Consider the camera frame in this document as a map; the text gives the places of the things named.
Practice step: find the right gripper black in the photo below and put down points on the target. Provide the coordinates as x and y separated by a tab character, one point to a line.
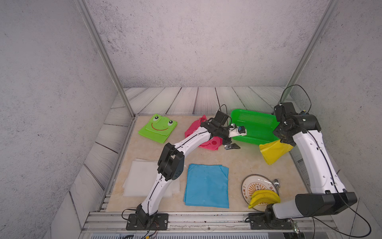
275	132

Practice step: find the blue raincoat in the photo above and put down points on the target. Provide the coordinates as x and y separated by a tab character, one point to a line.
207	186

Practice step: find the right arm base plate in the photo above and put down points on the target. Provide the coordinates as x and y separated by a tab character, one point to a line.
262	221

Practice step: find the frame post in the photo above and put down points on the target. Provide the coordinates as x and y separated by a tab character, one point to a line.
86	15
317	34

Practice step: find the left frame post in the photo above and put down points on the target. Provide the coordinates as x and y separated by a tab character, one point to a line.
86	15

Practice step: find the aluminium front rail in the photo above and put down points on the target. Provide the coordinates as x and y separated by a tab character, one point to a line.
208	225

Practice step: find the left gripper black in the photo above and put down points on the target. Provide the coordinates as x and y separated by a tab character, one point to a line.
230	146

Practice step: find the yellow bananas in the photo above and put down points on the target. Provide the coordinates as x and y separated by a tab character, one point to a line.
264	196

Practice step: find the green plastic basket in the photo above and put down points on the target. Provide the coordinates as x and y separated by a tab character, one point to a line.
259	126

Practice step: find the pink rabbit raincoat folded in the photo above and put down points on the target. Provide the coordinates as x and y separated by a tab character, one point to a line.
212	144

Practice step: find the green frog raincoat folded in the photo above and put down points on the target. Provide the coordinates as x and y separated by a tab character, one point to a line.
158	128

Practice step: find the white raincoat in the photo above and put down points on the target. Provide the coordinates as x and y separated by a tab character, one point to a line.
141	178

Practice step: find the round patterned plate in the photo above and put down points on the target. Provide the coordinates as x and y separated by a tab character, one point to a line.
255	182

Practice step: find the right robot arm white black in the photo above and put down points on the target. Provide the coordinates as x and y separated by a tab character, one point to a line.
328	194

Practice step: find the right frame post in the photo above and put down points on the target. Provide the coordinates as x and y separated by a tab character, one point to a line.
317	34

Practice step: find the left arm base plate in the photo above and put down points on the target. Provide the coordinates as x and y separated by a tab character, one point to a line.
155	222

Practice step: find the yellow raincoat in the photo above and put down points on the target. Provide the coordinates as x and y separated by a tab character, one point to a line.
272	151

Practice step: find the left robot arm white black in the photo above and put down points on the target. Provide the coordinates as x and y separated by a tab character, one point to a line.
172	158

